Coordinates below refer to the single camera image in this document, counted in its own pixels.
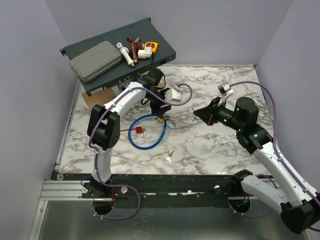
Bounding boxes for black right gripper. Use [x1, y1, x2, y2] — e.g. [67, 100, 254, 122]
[193, 96, 244, 132]

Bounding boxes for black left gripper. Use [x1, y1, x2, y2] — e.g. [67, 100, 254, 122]
[146, 88, 171, 117]

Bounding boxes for brass padlock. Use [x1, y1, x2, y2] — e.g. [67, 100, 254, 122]
[156, 115, 177, 130]

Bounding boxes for blue cable lock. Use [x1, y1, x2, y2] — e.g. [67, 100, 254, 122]
[128, 114, 168, 151]

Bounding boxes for red cable seal lock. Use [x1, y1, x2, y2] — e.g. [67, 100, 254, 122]
[120, 126, 143, 134]

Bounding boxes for white pvc elbow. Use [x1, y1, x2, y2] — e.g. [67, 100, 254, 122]
[137, 46, 153, 60]

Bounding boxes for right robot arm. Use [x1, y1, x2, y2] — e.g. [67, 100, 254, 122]
[193, 97, 320, 234]

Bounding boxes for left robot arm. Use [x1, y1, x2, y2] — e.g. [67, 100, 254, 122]
[87, 68, 171, 198]

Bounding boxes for silver keys on table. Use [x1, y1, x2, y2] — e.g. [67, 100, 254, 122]
[165, 150, 175, 164]

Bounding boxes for wooden board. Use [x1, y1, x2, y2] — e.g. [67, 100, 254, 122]
[82, 77, 137, 111]

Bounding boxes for dark teal rack shelf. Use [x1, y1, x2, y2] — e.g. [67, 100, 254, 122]
[60, 18, 177, 96]

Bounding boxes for yellow tape measure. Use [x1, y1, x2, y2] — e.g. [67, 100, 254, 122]
[144, 41, 159, 54]

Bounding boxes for brown pipe valve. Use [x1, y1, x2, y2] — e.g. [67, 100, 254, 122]
[126, 37, 144, 63]

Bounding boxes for white pvc pipe fitting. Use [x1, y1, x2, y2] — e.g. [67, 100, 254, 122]
[116, 42, 135, 67]

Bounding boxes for grey plastic tool case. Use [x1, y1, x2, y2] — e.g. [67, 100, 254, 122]
[69, 41, 123, 83]

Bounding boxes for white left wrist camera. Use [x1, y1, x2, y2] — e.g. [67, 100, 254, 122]
[164, 88, 182, 103]

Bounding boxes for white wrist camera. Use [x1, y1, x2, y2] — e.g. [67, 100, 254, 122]
[164, 88, 182, 103]
[218, 82, 235, 106]

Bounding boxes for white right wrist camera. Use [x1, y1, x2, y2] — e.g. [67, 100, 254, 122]
[218, 82, 235, 106]

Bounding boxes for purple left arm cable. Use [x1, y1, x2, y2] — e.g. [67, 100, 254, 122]
[88, 83, 193, 221]

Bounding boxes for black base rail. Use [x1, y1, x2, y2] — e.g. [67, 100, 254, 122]
[82, 173, 261, 208]

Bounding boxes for aluminium extrusion rail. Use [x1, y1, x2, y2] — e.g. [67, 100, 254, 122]
[39, 177, 96, 201]

